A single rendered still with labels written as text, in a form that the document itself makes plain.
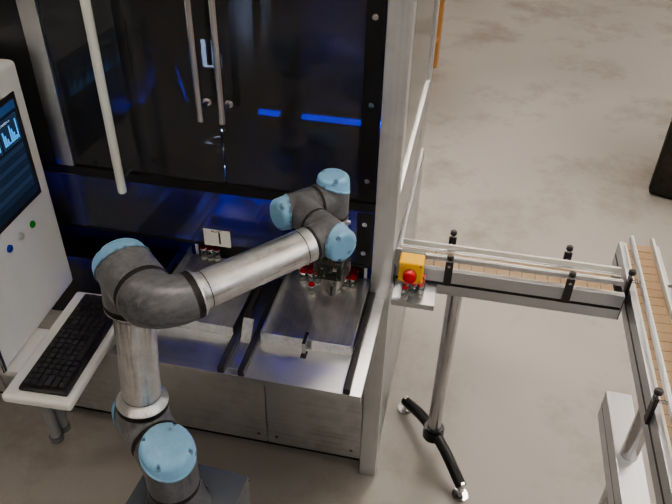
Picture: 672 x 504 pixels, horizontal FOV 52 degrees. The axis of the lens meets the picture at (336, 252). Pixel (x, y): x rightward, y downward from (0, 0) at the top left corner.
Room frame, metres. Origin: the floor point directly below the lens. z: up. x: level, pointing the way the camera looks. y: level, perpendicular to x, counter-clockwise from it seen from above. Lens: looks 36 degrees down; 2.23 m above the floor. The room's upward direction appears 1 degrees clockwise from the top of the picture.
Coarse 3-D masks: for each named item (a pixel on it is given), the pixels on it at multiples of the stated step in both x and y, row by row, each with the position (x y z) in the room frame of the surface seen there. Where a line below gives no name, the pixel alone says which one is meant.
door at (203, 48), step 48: (48, 0) 1.78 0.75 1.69; (96, 0) 1.75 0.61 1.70; (144, 0) 1.72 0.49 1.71; (192, 0) 1.70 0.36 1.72; (144, 48) 1.73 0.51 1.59; (96, 96) 1.76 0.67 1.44; (144, 96) 1.73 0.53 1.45; (192, 96) 1.70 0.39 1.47; (96, 144) 1.77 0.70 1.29; (144, 144) 1.74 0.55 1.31; (192, 144) 1.71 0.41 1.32
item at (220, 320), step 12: (180, 264) 1.70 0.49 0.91; (192, 264) 1.73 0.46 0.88; (204, 264) 1.73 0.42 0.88; (228, 300) 1.56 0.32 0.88; (240, 300) 1.56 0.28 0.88; (216, 312) 1.51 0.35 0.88; (228, 312) 1.51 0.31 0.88; (240, 312) 1.48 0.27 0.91; (192, 324) 1.43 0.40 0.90; (204, 324) 1.42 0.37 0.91; (216, 324) 1.42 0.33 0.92; (228, 324) 1.46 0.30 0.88
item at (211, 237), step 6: (204, 228) 1.69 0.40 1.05; (204, 234) 1.70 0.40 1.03; (210, 234) 1.69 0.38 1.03; (216, 234) 1.69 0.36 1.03; (222, 234) 1.68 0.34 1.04; (228, 234) 1.68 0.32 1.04; (204, 240) 1.70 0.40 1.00; (210, 240) 1.69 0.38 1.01; (216, 240) 1.69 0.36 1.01; (222, 240) 1.68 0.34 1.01; (228, 240) 1.68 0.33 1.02; (222, 246) 1.68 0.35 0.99; (228, 246) 1.68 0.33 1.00
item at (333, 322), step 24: (288, 288) 1.62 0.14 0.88; (360, 288) 1.63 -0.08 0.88; (288, 312) 1.51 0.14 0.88; (312, 312) 1.52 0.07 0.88; (336, 312) 1.52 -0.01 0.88; (360, 312) 1.48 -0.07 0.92; (264, 336) 1.39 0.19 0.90; (288, 336) 1.38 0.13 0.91; (312, 336) 1.41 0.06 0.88; (336, 336) 1.42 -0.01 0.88
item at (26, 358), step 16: (64, 320) 1.54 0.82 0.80; (32, 336) 1.47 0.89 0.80; (48, 336) 1.47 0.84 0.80; (112, 336) 1.48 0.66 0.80; (32, 352) 1.41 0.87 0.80; (96, 352) 1.41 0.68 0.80; (16, 368) 1.34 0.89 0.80; (96, 368) 1.37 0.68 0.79; (16, 384) 1.28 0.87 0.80; (80, 384) 1.29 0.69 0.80; (16, 400) 1.23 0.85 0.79; (32, 400) 1.23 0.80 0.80; (48, 400) 1.23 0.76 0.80; (64, 400) 1.23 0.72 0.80
